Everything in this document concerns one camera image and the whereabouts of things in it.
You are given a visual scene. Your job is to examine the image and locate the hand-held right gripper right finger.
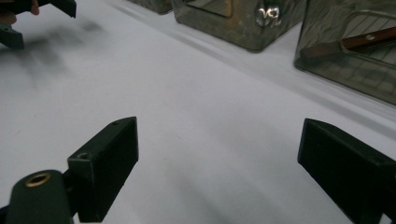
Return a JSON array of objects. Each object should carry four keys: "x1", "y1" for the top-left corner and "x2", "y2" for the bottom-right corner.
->
[{"x1": 297, "y1": 118, "x2": 396, "y2": 224}]

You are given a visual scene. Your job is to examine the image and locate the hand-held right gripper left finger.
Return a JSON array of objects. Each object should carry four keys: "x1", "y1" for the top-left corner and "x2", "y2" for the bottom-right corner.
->
[{"x1": 67, "y1": 116, "x2": 139, "y2": 223}]

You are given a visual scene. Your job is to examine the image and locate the black-handled metal spoon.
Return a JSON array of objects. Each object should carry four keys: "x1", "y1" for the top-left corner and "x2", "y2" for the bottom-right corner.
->
[{"x1": 255, "y1": 4, "x2": 283, "y2": 28}]

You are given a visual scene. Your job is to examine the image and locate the wooden-handled knife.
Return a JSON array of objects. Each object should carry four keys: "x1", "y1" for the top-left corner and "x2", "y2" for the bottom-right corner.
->
[{"x1": 301, "y1": 26, "x2": 396, "y2": 62}]

